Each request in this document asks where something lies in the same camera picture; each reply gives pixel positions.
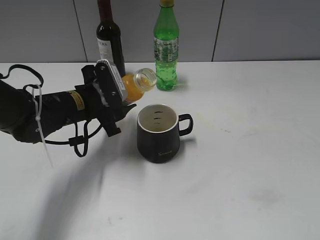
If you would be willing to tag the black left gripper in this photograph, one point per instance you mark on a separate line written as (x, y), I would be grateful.
(95, 105)

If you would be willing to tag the green plastic soda bottle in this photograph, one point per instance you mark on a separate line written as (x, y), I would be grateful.
(166, 34)

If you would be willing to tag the dark red wine bottle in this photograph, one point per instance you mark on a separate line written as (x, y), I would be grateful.
(108, 36)

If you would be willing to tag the black mug white interior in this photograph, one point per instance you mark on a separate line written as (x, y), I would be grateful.
(159, 129)

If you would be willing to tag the white zip tie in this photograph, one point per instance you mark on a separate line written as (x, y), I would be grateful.
(38, 111)

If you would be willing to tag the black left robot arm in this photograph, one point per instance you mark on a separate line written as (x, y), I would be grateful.
(17, 112)

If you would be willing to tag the orange juice plastic bottle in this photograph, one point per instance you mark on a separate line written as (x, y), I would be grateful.
(138, 83)

